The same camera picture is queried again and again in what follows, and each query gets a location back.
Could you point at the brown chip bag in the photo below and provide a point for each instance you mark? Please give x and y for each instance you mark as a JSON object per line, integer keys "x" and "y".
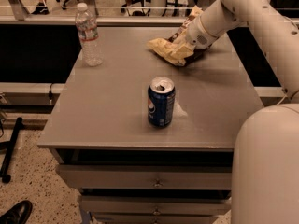
{"x": 164, "y": 46}

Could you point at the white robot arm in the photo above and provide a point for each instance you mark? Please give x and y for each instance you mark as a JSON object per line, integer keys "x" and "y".
{"x": 265, "y": 173}

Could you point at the bottom grey drawer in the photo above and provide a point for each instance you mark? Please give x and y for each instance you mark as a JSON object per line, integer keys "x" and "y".
{"x": 144, "y": 219}

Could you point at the clear plastic water bottle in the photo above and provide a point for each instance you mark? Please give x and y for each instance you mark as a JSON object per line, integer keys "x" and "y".
{"x": 88, "y": 35}

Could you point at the grey drawer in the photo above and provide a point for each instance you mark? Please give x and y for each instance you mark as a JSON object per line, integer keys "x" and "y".
{"x": 144, "y": 219}
{"x": 132, "y": 177}
{"x": 153, "y": 206}

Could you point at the black sneaker with leg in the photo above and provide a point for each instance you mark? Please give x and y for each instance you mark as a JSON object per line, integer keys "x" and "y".
{"x": 41, "y": 8}

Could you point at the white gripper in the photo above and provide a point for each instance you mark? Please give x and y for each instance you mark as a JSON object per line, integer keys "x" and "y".
{"x": 195, "y": 34}

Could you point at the black leather shoe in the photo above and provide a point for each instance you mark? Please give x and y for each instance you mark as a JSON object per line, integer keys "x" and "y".
{"x": 18, "y": 214}

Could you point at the middle grey drawer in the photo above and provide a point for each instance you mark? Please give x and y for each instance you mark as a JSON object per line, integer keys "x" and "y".
{"x": 153, "y": 206}

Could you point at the grey drawer cabinet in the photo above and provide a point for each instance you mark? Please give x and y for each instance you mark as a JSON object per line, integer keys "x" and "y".
{"x": 101, "y": 116}

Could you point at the black metal stand leg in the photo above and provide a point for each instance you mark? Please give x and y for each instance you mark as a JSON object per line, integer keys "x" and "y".
{"x": 8, "y": 147}

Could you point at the blue Pepsi can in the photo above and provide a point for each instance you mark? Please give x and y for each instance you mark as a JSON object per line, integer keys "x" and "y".
{"x": 161, "y": 99}

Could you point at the top grey drawer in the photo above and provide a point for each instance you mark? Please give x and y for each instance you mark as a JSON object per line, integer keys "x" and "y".
{"x": 132, "y": 177}

